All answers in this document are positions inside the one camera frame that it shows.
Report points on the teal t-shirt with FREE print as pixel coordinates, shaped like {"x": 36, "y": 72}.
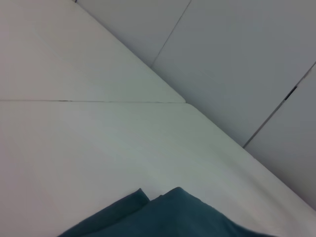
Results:
{"x": 168, "y": 217}

